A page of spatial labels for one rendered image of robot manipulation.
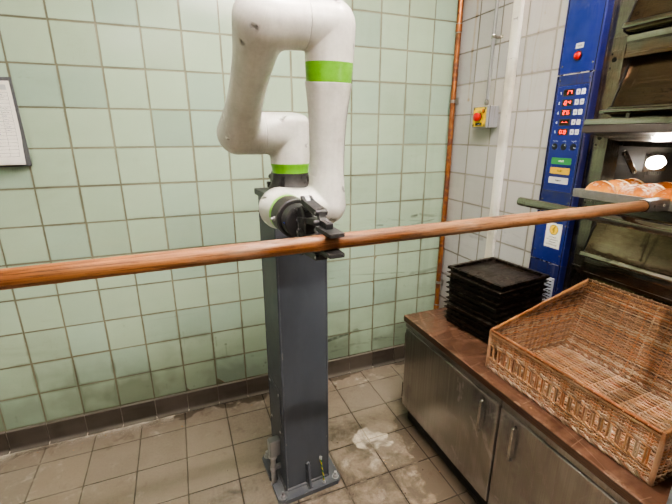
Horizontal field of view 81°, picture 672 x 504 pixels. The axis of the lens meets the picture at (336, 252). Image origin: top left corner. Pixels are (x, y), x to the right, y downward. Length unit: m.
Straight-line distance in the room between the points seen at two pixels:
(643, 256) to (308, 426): 1.35
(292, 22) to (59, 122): 1.21
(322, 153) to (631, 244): 1.16
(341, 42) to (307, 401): 1.21
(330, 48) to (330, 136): 0.19
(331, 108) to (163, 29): 1.09
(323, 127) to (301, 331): 0.74
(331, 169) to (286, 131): 0.30
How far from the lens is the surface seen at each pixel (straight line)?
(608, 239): 1.77
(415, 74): 2.27
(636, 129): 1.54
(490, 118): 2.10
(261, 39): 0.97
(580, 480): 1.38
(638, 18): 1.77
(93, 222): 1.98
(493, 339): 1.50
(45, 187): 1.98
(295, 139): 1.29
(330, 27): 1.01
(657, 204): 1.38
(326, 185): 1.03
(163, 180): 1.92
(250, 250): 0.67
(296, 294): 1.37
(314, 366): 1.53
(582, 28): 1.87
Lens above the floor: 1.39
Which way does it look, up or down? 17 degrees down
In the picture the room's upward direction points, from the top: straight up
